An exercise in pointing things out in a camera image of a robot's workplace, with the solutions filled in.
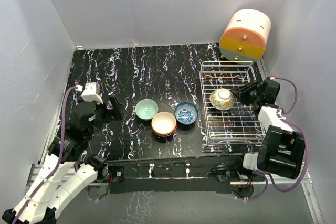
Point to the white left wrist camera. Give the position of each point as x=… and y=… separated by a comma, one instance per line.
x=91, y=93

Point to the blue white patterned bowl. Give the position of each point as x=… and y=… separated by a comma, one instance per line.
x=186, y=113

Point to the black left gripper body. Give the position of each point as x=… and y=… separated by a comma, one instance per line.
x=102, y=117

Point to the white bowl black striped outside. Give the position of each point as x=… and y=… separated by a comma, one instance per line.
x=164, y=124

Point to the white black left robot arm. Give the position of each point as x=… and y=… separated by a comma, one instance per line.
x=47, y=197

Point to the celadon green bowl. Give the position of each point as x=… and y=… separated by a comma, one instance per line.
x=146, y=109

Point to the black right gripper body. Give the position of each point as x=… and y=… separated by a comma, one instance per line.
x=250, y=93

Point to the white wire dish rack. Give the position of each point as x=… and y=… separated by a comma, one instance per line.
x=238, y=125

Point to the black marble table mat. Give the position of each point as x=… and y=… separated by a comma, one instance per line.
x=169, y=75

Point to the floral cream bowl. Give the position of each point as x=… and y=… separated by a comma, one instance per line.
x=222, y=99

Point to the round pastel drawer cabinet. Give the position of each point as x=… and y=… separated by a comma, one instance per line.
x=245, y=37

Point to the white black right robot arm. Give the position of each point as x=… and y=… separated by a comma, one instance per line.
x=283, y=148

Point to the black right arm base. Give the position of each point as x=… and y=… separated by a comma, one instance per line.
x=234, y=173

